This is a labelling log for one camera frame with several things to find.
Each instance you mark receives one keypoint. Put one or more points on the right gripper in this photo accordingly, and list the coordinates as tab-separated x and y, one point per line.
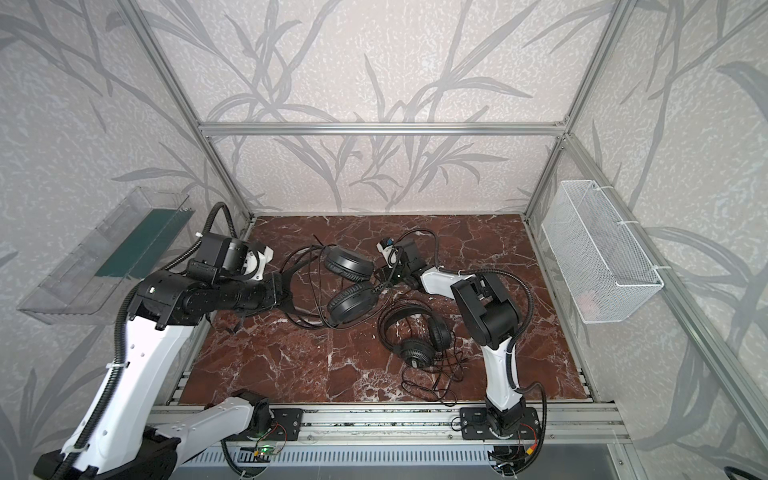
398	267

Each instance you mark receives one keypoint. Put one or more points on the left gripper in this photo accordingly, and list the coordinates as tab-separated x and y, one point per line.
274	288

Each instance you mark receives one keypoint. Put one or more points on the black headphones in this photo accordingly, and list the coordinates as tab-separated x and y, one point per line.
420	338
342	287

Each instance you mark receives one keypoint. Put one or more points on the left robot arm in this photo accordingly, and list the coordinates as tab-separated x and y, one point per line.
114	441

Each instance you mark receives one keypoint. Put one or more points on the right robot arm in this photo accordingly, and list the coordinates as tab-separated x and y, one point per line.
496	308

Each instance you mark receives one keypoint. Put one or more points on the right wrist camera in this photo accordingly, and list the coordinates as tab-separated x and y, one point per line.
389	251

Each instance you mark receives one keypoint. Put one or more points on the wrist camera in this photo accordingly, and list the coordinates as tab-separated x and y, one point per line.
258	256
389	251

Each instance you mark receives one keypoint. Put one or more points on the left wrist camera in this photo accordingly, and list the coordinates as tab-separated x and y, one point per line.
258	256

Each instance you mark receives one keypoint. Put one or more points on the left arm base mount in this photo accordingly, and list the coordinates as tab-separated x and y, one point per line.
281	424

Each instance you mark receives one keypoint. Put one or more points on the clear plastic wall bin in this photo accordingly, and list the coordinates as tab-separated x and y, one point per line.
88	286

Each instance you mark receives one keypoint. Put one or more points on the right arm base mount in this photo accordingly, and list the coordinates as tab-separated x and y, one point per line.
477	423

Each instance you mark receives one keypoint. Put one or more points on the white wire mesh basket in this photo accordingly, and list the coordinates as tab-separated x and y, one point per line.
607	273

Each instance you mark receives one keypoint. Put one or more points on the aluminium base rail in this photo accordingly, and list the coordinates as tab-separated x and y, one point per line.
358	424

